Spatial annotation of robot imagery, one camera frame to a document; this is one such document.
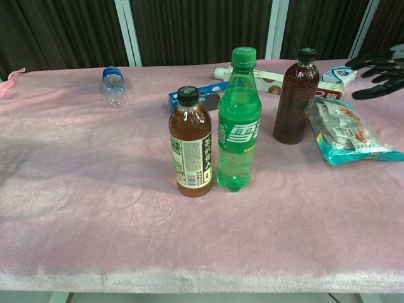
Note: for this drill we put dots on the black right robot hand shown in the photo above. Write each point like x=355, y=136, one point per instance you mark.
x=391, y=72

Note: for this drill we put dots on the amber tea bottle black cap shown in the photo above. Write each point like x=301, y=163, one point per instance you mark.
x=189, y=135

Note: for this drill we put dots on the blue white small carton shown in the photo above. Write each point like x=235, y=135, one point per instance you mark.
x=337, y=75

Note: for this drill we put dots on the red toothpaste box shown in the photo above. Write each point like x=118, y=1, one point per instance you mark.
x=329, y=91

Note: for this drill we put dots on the teal snack bag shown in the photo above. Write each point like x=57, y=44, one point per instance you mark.
x=347, y=135

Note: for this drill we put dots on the dark brown drink bottle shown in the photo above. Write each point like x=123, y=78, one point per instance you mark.
x=293, y=104

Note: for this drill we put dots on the long white cookie box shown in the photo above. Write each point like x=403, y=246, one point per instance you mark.
x=268, y=80

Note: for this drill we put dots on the green soda bottle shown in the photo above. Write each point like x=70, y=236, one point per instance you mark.
x=238, y=113

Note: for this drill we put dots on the white tube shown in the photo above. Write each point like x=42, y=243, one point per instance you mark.
x=221, y=73

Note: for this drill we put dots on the dark pleated curtain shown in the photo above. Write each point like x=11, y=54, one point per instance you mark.
x=195, y=28

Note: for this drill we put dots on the blue cookie box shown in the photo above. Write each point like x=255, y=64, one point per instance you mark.
x=173, y=101

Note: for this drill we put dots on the pink plush tablecloth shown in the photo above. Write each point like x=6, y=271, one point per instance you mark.
x=189, y=227

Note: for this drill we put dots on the empty clear water bottle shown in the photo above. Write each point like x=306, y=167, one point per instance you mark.
x=113, y=85

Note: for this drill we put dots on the white frame post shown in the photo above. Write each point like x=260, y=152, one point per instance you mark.
x=127, y=31
x=363, y=28
x=276, y=28

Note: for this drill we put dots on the white table frame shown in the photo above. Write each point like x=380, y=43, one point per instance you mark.
x=60, y=298

